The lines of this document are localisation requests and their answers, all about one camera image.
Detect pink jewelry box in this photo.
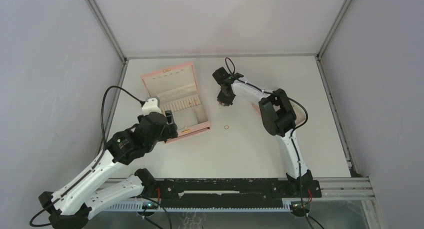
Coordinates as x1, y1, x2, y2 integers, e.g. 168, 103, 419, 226
141, 62, 211, 143

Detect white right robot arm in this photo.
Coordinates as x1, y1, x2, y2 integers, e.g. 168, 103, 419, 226
212, 67, 313, 197

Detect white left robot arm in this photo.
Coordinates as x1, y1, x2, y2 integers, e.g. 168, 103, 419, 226
38, 110, 178, 229

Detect pink jewelry drawer tray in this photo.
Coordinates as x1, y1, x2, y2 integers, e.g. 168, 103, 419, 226
251, 102, 306, 125

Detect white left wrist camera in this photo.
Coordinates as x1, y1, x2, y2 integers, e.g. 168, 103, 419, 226
141, 96, 162, 116

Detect black right camera cable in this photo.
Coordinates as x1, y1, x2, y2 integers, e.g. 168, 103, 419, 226
224, 57, 316, 229

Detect black camera cable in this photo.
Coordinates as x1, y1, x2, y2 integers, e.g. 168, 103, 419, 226
29, 85, 147, 228
224, 57, 316, 229

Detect black left camera cable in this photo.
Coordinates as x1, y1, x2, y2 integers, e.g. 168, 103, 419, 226
29, 85, 147, 228

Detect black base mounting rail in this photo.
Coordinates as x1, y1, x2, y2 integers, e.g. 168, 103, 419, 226
142, 178, 322, 210

